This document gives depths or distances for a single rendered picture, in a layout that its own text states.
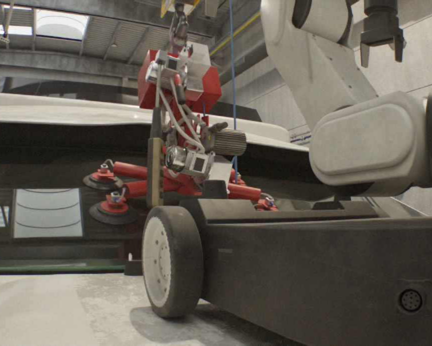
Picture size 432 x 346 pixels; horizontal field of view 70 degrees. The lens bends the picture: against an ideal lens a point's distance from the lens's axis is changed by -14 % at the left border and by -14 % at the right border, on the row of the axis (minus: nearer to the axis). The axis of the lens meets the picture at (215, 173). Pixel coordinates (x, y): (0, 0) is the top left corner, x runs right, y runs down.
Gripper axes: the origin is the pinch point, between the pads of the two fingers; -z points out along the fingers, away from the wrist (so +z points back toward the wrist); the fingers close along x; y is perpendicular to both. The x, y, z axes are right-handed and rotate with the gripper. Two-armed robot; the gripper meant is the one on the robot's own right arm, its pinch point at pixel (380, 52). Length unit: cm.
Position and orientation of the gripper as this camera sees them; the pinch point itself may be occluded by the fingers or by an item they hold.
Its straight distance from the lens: 92.2
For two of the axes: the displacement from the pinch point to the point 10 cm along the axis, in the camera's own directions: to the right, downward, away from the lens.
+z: 0.9, -9.9, -0.6
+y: -8.9, -0.5, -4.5
